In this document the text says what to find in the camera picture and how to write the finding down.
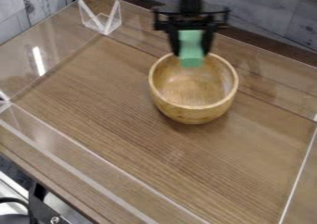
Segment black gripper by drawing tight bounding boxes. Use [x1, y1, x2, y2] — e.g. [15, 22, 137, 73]
[152, 6, 229, 56]

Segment green rectangular stick block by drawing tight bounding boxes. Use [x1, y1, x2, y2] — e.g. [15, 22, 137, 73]
[177, 30, 204, 68]

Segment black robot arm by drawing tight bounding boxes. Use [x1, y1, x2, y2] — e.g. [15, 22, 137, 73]
[150, 0, 229, 56]

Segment round wooden bowl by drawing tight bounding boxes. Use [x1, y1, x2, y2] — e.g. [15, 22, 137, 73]
[148, 53, 239, 125]

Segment clear acrylic tray walls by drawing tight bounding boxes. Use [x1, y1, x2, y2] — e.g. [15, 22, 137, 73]
[0, 3, 317, 224]

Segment clear acrylic corner bracket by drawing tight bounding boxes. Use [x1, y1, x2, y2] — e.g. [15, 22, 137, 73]
[77, 0, 122, 35]

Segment black metal table bracket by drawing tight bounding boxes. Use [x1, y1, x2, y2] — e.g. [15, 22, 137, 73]
[27, 182, 70, 224]

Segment black cable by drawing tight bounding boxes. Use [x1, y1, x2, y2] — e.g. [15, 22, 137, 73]
[0, 196, 38, 224]

